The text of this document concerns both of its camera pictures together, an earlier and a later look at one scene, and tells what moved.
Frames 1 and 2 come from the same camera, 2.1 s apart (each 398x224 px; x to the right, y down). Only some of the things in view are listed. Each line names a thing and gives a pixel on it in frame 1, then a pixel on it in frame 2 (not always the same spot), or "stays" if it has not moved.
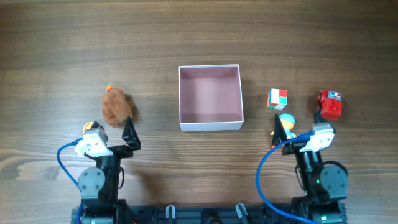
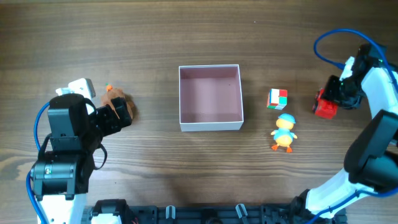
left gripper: (129, 137) to (112, 121)
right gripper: (295, 147) to (334, 91)
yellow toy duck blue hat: (287, 121) stays
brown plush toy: (116, 106) stays
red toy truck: (331, 102) stays
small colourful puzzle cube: (277, 99) stays
